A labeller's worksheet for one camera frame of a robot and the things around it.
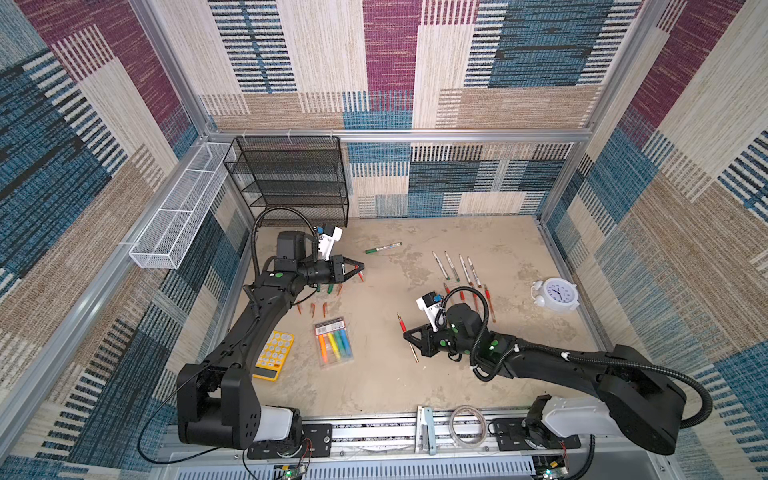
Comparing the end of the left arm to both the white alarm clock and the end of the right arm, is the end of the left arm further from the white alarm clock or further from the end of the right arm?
the white alarm clock

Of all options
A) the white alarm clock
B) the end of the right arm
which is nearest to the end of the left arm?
the end of the right arm

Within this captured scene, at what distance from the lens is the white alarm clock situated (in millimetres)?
958
